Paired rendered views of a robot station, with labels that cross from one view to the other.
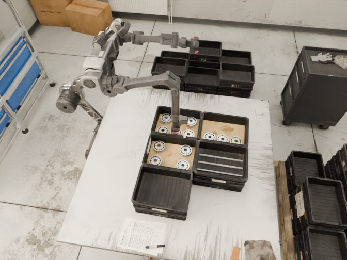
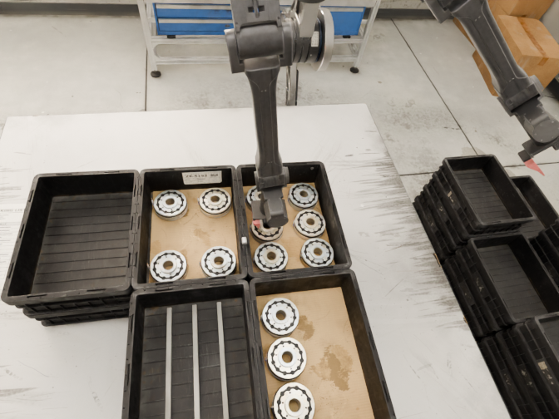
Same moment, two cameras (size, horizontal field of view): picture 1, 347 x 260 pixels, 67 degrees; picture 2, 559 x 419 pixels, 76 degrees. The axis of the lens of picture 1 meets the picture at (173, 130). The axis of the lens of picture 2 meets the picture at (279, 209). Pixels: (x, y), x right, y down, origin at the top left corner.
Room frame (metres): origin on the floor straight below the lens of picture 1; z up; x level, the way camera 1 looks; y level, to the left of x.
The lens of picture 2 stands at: (1.04, -0.55, 1.83)
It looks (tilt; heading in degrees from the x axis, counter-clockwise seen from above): 56 degrees down; 61
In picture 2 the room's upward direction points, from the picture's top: 11 degrees clockwise
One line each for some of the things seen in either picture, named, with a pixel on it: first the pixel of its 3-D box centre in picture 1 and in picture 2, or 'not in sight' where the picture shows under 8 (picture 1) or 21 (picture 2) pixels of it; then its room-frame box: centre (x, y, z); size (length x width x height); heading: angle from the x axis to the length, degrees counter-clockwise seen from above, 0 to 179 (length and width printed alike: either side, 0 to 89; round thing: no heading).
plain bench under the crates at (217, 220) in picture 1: (179, 176); (221, 303); (1.13, -0.05, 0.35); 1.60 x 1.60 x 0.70; 81
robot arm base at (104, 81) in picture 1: (107, 81); not in sight; (1.31, 0.45, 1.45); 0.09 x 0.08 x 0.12; 171
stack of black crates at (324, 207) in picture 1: (316, 209); not in sight; (0.79, -1.27, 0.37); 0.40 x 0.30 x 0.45; 171
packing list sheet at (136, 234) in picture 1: (142, 236); (7, 243); (0.49, 0.24, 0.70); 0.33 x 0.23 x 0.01; 81
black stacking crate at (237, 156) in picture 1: (220, 163); (195, 370); (0.99, -0.37, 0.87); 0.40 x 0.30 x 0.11; 79
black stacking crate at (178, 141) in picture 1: (170, 155); (191, 229); (1.07, 0.02, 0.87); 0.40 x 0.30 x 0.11; 79
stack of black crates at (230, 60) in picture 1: (233, 67); not in sight; (2.73, -0.81, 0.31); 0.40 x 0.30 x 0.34; 81
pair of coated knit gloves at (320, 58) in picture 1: (322, 57); not in sight; (2.23, -1.58, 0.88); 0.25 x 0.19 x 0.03; 81
